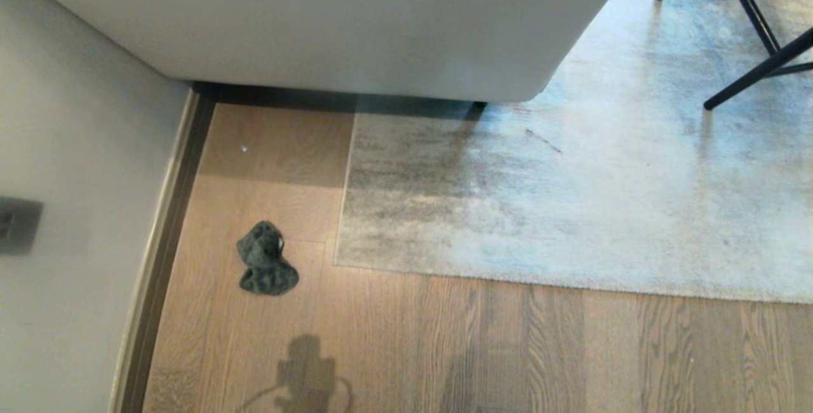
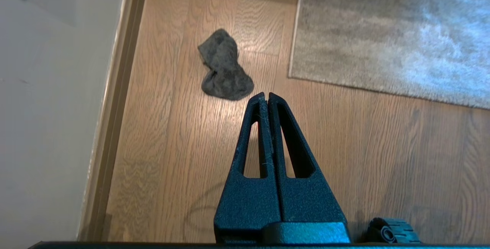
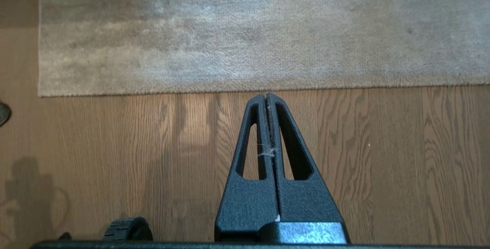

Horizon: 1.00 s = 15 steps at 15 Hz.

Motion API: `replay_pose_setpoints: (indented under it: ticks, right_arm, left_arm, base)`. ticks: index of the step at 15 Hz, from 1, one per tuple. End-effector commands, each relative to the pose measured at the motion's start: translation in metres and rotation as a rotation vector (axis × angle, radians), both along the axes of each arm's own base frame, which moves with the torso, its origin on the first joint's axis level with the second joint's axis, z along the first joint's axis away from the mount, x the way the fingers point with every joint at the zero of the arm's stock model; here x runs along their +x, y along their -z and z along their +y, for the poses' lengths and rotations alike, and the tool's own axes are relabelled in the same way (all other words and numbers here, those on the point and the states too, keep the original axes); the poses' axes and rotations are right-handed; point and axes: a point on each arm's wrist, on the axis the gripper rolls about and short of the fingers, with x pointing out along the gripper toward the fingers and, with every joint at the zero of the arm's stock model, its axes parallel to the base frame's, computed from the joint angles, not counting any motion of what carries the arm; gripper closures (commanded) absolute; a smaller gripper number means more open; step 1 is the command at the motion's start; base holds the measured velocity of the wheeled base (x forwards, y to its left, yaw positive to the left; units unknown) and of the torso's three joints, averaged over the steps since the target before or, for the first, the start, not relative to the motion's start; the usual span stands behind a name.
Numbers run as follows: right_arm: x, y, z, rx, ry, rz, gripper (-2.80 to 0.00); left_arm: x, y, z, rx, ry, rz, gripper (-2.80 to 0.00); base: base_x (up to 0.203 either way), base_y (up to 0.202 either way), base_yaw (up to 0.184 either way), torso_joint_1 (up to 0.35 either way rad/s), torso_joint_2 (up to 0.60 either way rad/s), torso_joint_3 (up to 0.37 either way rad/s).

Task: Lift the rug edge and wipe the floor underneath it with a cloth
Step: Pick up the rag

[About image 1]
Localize dark grey crumpled cloth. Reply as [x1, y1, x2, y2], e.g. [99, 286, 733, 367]
[236, 220, 300, 296]

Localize pale grey blue rug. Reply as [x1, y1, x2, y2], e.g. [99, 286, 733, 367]
[334, 0, 813, 304]

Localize white upholstered sofa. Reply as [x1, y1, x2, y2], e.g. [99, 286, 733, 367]
[0, 0, 643, 104]

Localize grey skirting board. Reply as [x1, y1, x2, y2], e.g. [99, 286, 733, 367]
[109, 87, 217, 413]

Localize black metal table legs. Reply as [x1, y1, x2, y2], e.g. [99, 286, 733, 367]
[654, 0, 813, 111]

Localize grey wall socket plate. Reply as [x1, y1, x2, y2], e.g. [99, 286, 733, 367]
[0, 196, 44, 255]

